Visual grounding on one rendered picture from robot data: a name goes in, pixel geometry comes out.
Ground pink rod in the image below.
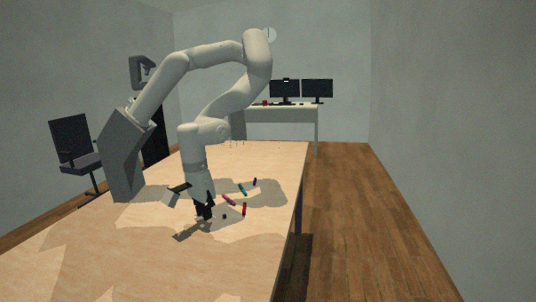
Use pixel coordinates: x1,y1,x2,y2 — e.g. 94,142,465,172
222,194,236,206

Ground turquoise rod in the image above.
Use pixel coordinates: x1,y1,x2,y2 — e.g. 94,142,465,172
238,184,248,196

